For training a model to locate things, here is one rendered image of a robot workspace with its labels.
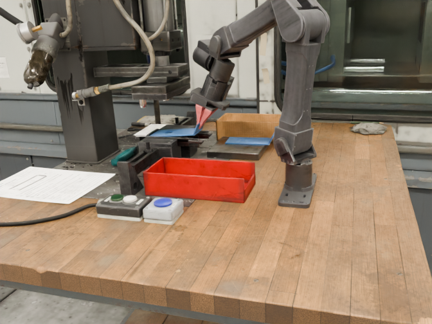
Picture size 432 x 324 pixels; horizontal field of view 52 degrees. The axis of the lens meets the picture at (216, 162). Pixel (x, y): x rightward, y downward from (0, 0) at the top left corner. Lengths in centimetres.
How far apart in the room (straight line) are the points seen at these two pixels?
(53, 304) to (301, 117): 172
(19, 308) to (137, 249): 163
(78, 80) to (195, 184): 50
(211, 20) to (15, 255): 126
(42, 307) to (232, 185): 158
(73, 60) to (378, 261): 95
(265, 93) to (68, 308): 138
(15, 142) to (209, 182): 170
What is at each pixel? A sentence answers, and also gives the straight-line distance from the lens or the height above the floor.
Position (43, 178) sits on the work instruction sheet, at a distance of 132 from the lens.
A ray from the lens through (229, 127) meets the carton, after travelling 148.
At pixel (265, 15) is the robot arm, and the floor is 130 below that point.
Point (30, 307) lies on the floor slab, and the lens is 242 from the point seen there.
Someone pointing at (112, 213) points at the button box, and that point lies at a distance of 99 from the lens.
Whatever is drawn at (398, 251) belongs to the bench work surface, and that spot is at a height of 90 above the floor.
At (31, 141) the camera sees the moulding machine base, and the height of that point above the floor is 72.
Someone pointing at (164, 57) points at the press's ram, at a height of 120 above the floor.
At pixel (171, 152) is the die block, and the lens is 120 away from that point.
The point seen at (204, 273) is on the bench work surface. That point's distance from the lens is 76.
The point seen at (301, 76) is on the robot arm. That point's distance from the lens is 98.
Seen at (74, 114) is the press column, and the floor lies 105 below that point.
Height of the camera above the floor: 132
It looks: 19 degrees down
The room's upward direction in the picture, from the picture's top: 3 degrees counter-clockwise
